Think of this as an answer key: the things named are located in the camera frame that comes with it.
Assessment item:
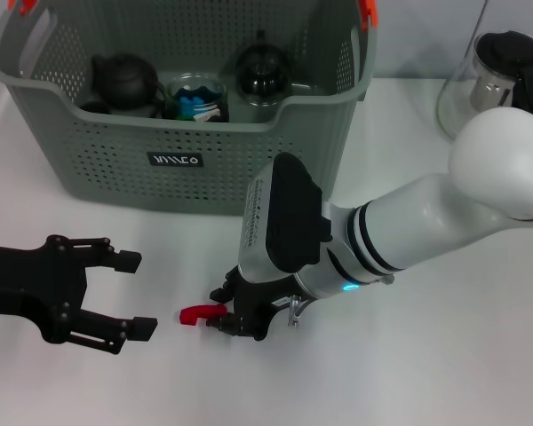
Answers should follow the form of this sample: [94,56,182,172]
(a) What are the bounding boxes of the right gripper cable with plugs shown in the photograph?
[286,274,394,327]

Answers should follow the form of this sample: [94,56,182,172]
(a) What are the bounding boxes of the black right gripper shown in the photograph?
[206,264,304,342]

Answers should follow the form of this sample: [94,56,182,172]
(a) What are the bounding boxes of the grey perforated storage bin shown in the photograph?
[0,0,378,217]

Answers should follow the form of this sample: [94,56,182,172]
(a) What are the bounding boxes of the glass teacup with black base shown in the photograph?
[235,29,293,107]
[162,74,231,123]

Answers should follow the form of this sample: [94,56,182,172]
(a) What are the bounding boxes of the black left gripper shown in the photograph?
[0,233,158,356]

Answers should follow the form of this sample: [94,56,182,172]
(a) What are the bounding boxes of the glass pitcher with black handle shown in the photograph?
[435,29,533,139]

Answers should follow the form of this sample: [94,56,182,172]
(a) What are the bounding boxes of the dark red arch brick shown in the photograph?
[179,304,227,327]

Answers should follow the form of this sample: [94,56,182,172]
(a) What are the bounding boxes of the blue square brick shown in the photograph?
[176,90,206,117]

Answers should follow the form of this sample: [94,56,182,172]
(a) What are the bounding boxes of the black clay teapot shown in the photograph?
[91,52,166,112]

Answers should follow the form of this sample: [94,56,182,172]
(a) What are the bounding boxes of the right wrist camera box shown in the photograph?
[238,151,332,284]

